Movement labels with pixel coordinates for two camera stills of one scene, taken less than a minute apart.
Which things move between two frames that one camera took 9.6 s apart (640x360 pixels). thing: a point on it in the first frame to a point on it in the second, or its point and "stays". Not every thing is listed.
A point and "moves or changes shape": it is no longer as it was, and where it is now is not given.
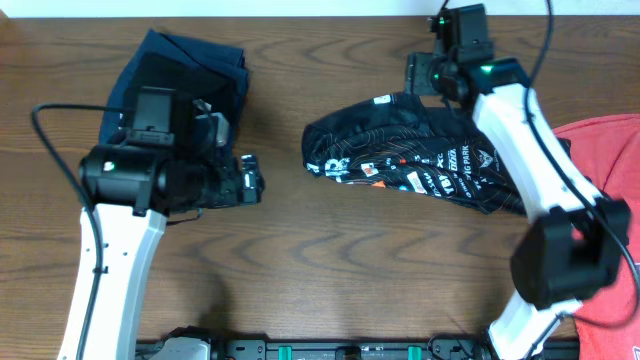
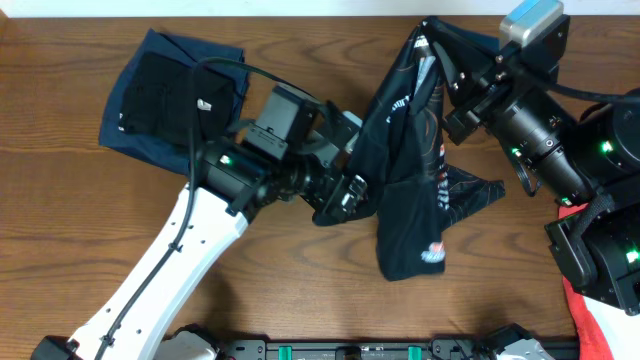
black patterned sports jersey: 413,143 moves or changes shape
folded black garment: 164,71 stays
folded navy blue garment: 225,60 stays
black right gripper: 415,81 to 484,93
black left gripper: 248,180 to 345,192
